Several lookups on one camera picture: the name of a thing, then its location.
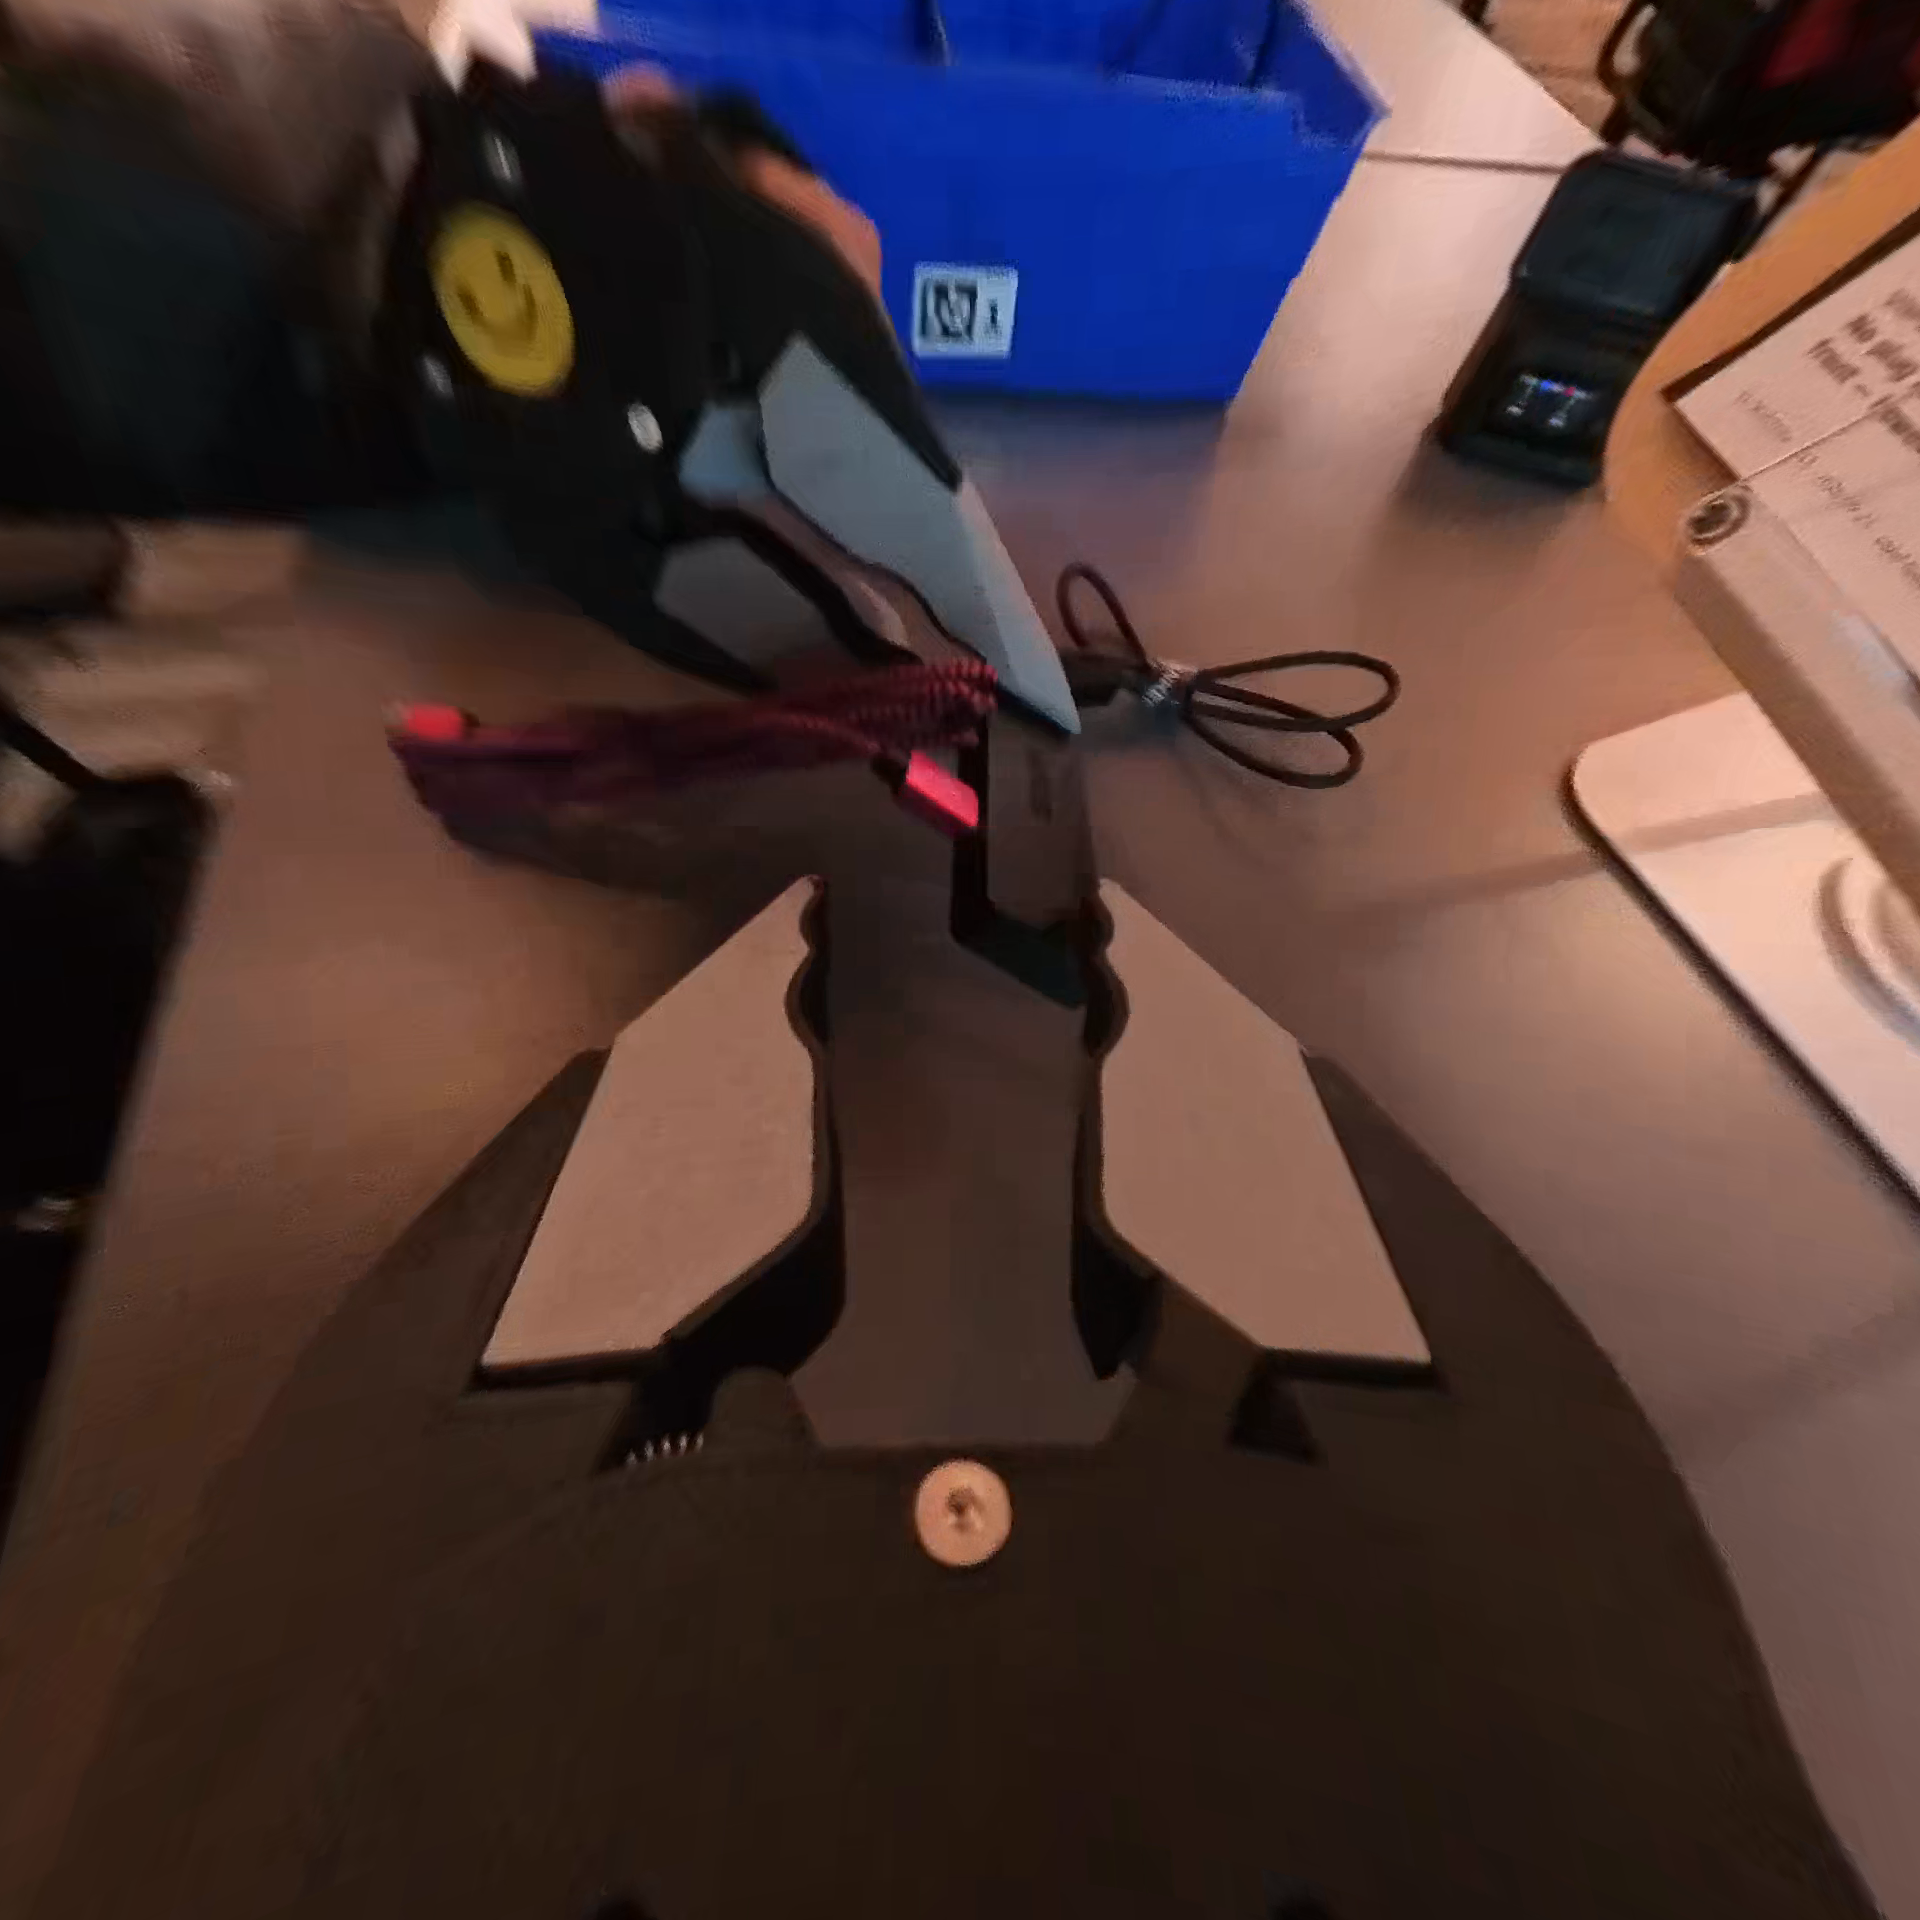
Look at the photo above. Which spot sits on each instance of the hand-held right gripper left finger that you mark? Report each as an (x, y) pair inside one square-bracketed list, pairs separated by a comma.
[(674, 1201)]

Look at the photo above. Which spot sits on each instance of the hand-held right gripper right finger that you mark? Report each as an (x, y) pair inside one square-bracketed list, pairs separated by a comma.
[(1244, 1201)]

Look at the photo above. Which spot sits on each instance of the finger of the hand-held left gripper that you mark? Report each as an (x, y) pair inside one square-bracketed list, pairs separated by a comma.
[(751, 600), (902, 510)]

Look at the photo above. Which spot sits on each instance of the blue bin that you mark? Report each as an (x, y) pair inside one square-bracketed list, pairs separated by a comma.
[(1079, 181)]

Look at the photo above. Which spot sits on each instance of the person's left hand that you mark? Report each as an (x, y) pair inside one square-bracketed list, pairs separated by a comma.
[(825, 212)]

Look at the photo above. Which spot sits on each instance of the white stand base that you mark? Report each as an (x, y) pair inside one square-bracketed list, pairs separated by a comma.
[(1725, 839)]

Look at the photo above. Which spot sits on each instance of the small black display device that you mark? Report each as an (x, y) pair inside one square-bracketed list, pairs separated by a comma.
[(1590, 316)]

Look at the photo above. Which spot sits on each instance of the white sheet holder bar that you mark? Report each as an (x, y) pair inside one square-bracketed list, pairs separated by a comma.
[(1799, 645)]

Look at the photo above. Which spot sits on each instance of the black office chair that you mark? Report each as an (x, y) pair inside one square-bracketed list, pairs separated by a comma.
[(1756, 76)]

